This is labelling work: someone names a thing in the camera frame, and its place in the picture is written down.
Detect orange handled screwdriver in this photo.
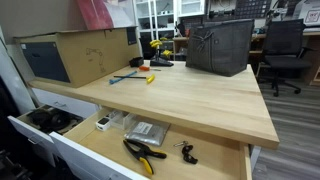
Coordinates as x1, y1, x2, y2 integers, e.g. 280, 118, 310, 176
138, 65, 162, 72

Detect black office chair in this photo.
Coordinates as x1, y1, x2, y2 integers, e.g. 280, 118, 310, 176
256, 18, 314, 98

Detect clear plastic box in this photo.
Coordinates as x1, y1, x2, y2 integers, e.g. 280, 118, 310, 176
108, 109, 138, 131

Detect white wall cabinet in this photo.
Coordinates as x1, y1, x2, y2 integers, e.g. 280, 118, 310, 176
177, 0, 207, 18

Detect black strap clip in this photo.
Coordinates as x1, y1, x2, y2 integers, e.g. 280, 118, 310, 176
181, 144, 199, 165

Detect deep white wooden drawer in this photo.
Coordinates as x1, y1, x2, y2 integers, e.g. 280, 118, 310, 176
7, 103, 84, 168

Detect black pegboard panel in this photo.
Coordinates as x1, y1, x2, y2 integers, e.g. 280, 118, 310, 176
234, 0, 273, 20

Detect white box with red print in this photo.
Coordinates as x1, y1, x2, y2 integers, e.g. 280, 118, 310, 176
293, 0, 320, 28

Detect white shelving unit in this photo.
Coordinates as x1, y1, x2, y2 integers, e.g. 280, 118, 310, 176
133, 0, 178, 43

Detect small white device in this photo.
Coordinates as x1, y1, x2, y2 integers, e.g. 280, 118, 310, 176
95, 116, 112, 132

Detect large brown cardboard box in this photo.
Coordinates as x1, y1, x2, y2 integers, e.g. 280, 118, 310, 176
13, 26, 143, 89

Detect small black open box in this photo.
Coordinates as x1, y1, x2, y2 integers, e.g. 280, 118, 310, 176
129, 56, 145, 68

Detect black headphones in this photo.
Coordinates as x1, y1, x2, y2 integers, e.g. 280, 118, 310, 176
27, 107, 73, 133

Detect pale poster board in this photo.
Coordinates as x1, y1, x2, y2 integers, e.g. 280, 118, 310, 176
103, 0, 136, 29

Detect shallow white wooden drawer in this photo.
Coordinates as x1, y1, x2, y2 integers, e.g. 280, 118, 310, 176
31, 87, 100, 120
49, 106, 253, 180

